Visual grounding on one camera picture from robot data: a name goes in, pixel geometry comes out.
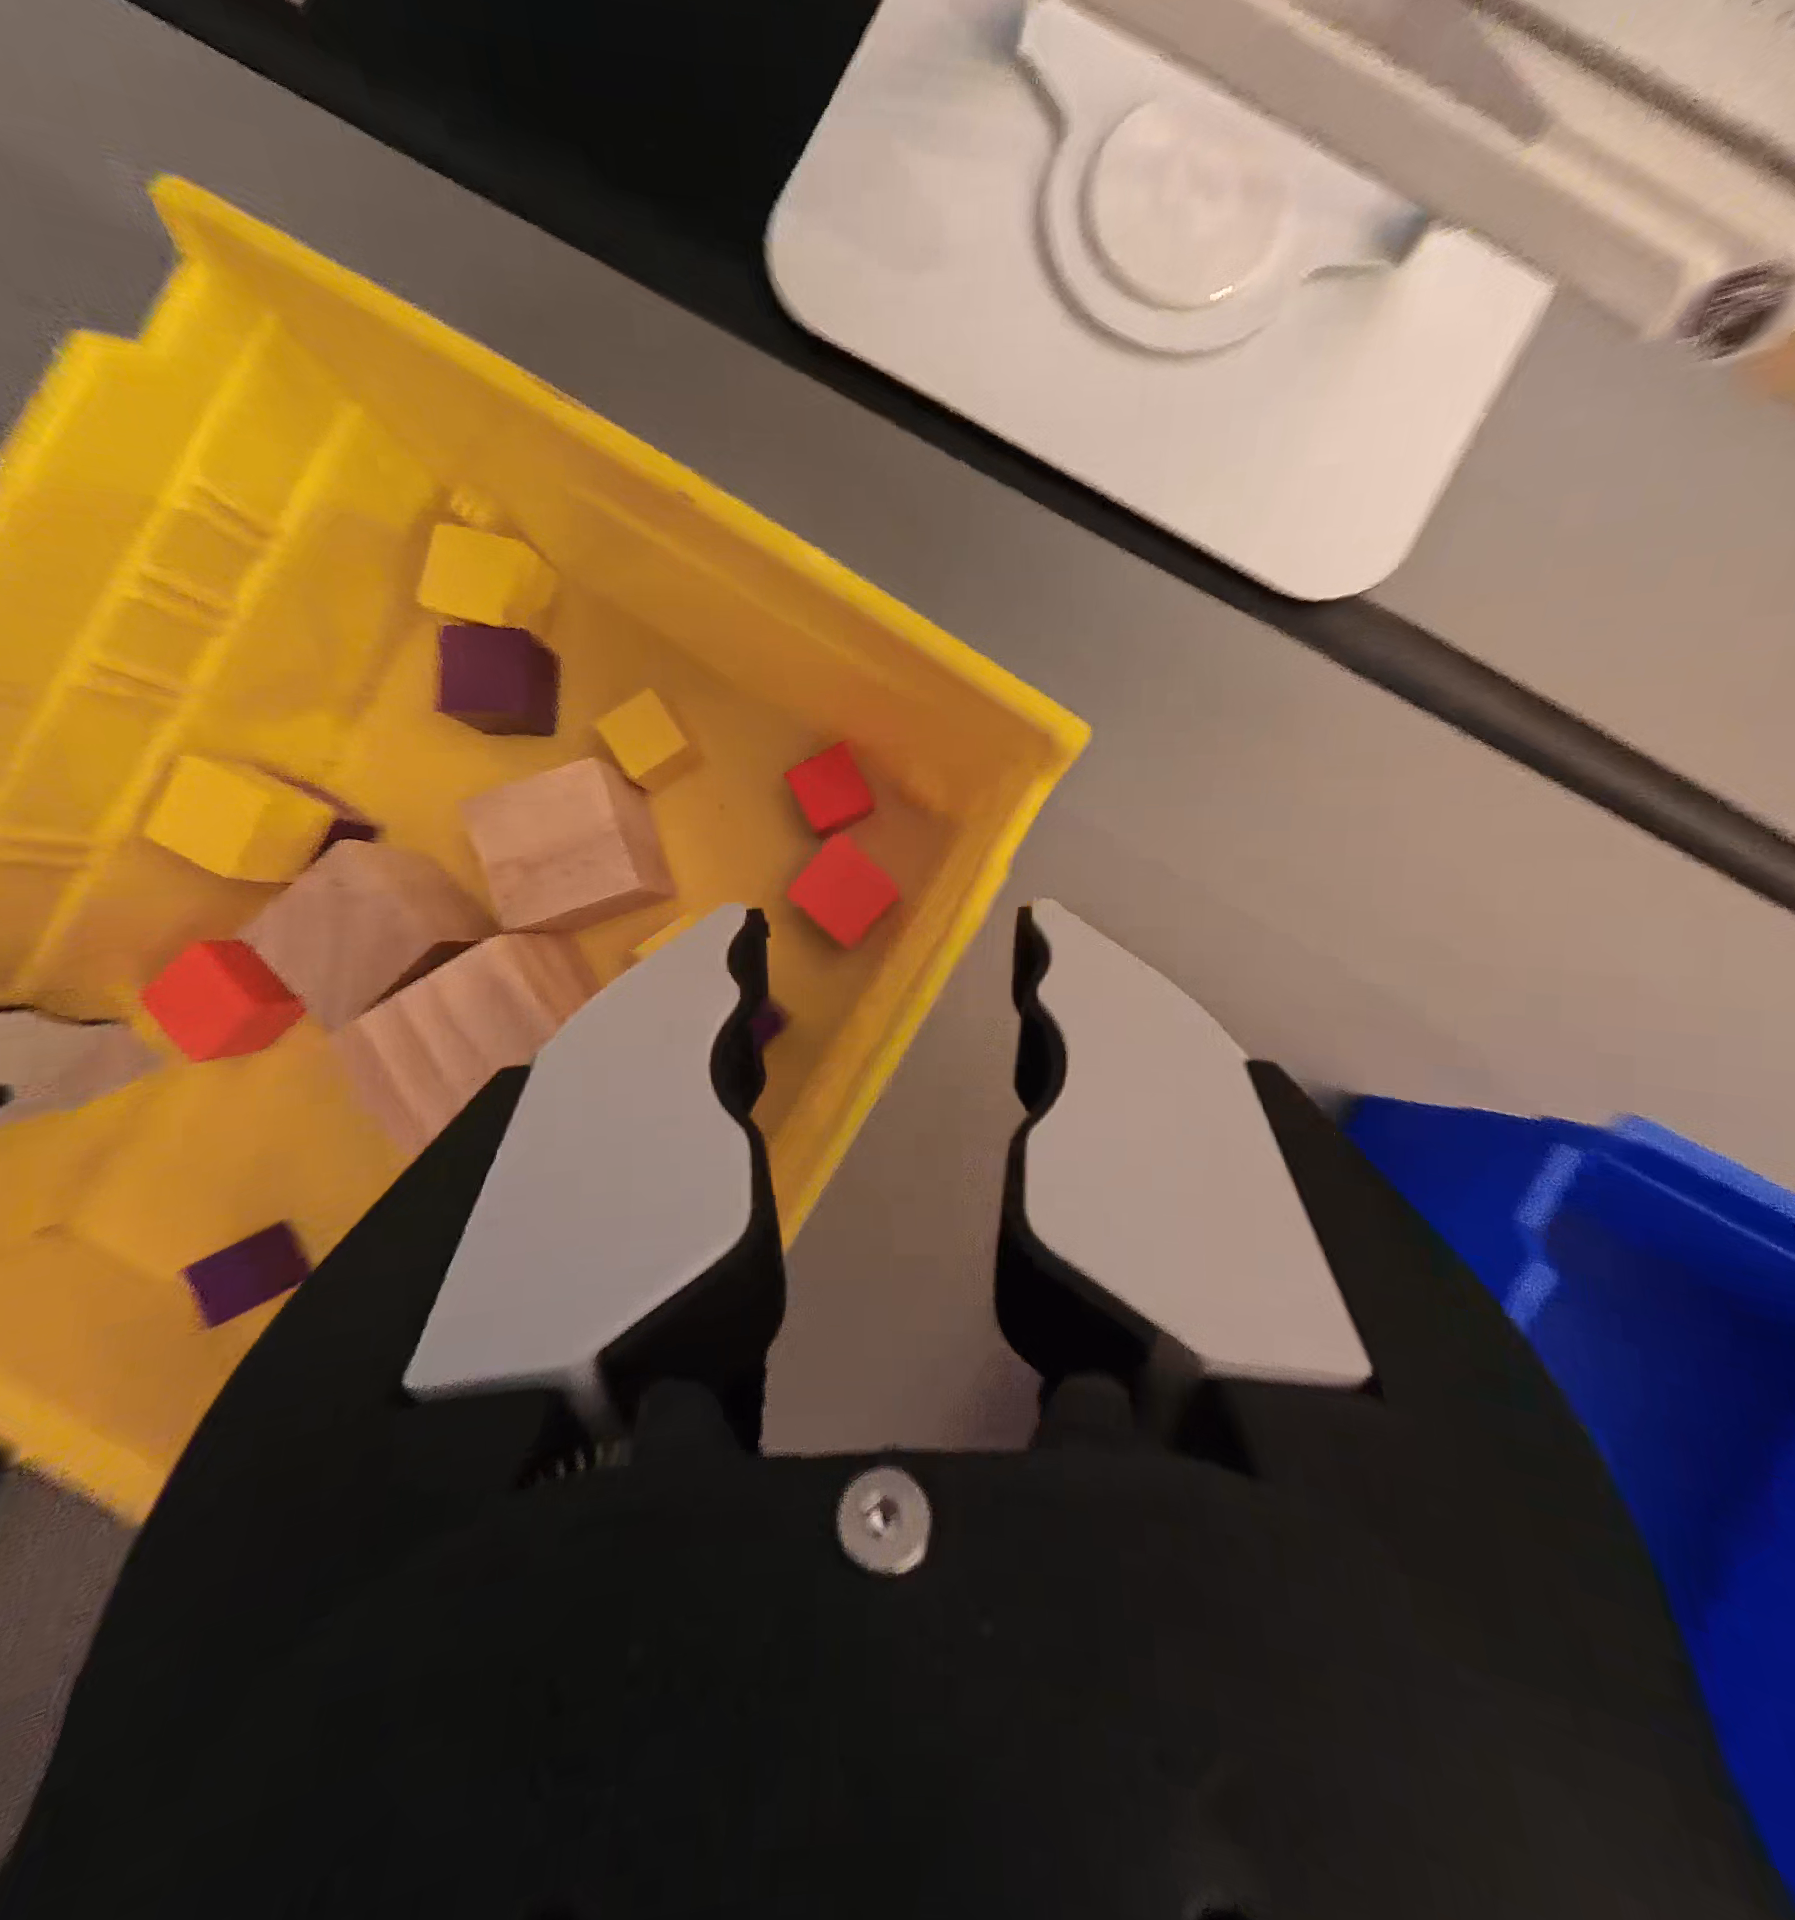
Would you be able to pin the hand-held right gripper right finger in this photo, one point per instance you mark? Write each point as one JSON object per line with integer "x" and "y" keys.
{"x": 1185, "y": 1200}

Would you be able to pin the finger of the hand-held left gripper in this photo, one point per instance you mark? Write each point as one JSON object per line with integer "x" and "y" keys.
{"x": 16, "y": 1051}

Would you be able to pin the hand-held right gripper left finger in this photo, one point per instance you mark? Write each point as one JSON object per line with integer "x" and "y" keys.
{"x": 600, "y": 1200}

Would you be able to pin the pile of wooden cubes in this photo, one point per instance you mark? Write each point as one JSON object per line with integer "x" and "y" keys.
{"x": 560, "y": 849}

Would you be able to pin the blue plastic box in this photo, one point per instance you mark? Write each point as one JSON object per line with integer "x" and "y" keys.
{"x": 1708, "y": 1423}

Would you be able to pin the yellow plastic box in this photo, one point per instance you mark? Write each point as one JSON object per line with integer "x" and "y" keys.
{"x": 312, "y": 495}

